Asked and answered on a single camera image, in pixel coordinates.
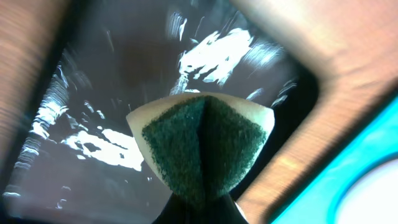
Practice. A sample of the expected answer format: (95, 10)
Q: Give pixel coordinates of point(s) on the teal plastic tray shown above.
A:
(318, 201)

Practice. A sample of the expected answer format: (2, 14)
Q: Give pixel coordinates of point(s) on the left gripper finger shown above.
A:
(220, 211)

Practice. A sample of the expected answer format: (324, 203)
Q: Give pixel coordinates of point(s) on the white plate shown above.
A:
(372, 199)

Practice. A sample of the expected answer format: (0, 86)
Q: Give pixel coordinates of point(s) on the green scrubbing sponge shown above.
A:
(201, 145)

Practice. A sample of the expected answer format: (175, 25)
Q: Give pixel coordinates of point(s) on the black rectangular tray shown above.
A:
(74, 159)

